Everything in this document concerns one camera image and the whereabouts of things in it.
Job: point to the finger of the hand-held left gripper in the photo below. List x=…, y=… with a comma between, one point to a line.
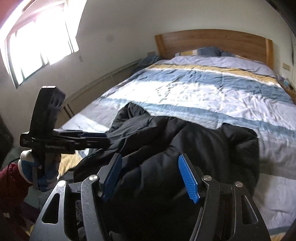
x=92, y=135
x=97, y=142

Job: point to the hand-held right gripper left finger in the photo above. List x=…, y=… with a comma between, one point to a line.
x=112, y=178

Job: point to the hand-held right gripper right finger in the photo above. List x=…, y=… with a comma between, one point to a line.
x=188, y=178

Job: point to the black puffer jacket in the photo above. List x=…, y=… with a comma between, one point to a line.
x=150, y=176

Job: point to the person's left hand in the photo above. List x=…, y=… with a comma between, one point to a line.
x=26, y=165

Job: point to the window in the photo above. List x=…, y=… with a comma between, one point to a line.
x=41, y=41

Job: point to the bed with striped duvet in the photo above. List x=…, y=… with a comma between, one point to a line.
x=196, y=92

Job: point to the crumpled blue cloth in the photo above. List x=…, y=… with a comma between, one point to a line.
x=149, y=62

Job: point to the striped pillow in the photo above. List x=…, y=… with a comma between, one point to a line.
x=198, y=52

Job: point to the grey-blue pillow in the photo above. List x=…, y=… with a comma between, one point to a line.
x=227, y=53

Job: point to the wooden headboard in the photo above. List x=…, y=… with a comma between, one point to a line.
x=208, y=40

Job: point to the beige wall socket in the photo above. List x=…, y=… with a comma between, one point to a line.
x=151, y=53

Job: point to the beige wall switch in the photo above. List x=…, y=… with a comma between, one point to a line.
x=286, y=66

